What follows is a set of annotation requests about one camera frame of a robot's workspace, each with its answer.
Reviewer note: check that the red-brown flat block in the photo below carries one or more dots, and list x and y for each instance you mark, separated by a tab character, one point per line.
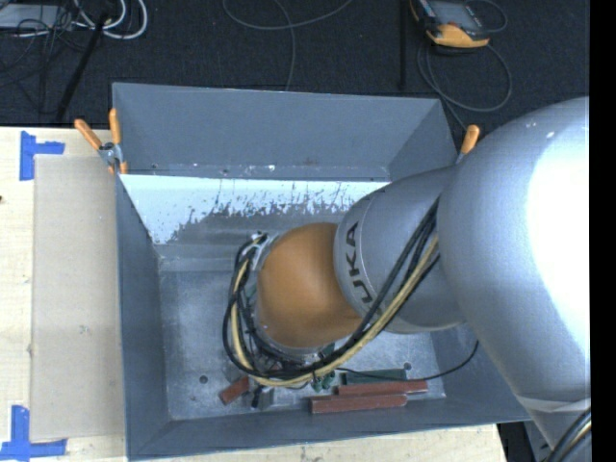
234	390
358	403
385	388

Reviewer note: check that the pale cardboard board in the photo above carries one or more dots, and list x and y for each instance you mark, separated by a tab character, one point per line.
72	282

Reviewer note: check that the grey metal bin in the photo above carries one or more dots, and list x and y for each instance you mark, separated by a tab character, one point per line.
192	315

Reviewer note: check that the dark green flat block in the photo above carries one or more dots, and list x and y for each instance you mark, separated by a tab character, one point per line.
375	376

